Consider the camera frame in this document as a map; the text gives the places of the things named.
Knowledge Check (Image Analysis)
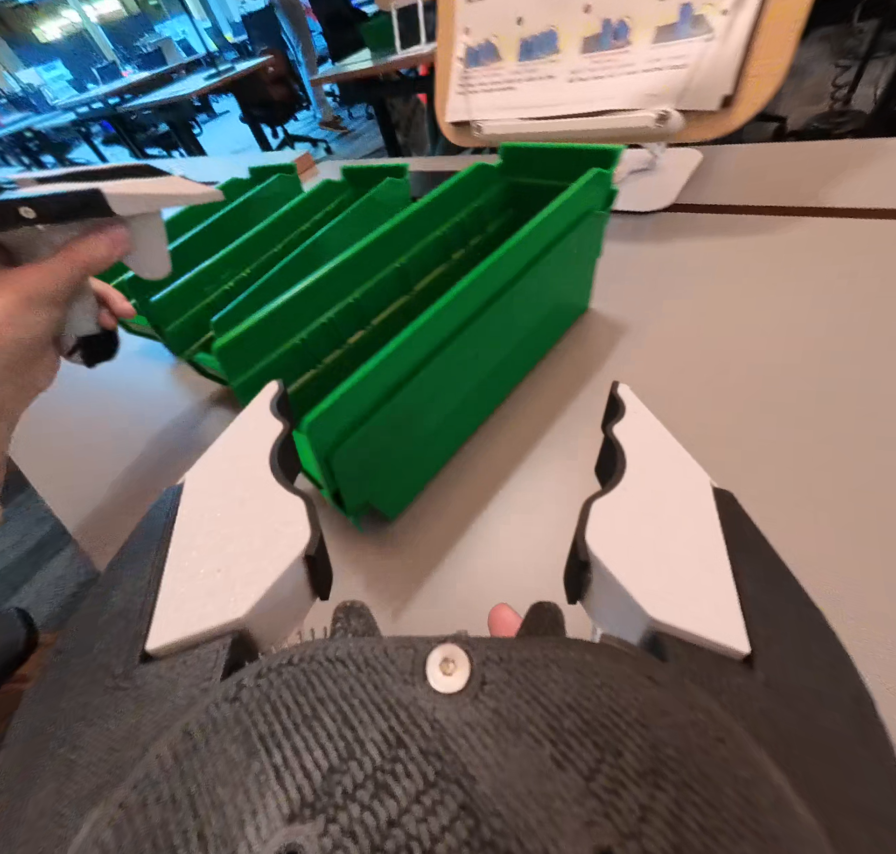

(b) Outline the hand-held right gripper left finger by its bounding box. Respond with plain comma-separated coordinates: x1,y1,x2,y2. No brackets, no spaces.
143,379,334,661

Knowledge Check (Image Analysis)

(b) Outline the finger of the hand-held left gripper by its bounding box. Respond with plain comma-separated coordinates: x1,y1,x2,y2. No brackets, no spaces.
101,174,226,281
3,163,176,192

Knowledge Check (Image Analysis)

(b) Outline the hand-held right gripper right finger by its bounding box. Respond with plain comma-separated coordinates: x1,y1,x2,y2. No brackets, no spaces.
563,380,753,661

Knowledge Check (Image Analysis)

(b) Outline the grey neighbour desk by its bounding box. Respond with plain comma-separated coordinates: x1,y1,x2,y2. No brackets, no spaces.
0,153,316,187

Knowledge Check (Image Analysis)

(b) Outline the person's left hand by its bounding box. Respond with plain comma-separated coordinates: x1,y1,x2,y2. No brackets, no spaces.
0,228,137,451

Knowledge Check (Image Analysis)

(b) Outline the black office chair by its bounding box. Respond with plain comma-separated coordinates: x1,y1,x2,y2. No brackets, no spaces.
234,49,333,155

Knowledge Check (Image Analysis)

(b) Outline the wooden table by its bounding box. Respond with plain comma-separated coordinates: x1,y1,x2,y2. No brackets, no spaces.
311,46,438,85

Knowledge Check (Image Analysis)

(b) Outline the clear display stand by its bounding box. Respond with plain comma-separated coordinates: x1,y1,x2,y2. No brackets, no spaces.
391,0,427,54

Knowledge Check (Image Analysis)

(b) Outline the white stand base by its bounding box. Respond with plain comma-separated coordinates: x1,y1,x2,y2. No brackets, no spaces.
616,144,704,213

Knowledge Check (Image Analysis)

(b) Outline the printed instruction sheet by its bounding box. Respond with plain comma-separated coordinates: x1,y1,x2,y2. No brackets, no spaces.
444,0,778,124

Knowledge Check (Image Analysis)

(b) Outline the wooden board stand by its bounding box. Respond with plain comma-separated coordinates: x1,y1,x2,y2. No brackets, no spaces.
434,0,827,150

